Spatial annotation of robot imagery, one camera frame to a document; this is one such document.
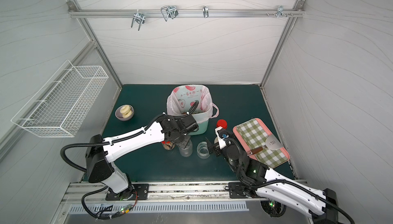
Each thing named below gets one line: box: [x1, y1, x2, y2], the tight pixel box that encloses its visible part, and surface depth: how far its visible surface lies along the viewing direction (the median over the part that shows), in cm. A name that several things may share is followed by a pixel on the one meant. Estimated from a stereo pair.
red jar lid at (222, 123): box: [215, 119, 228, 130], surface depth 98 cm
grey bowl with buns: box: [114, 104, 135, 122], surface depth 100 cm
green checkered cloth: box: [236, 118, 289, 169], surface depth 93 cm
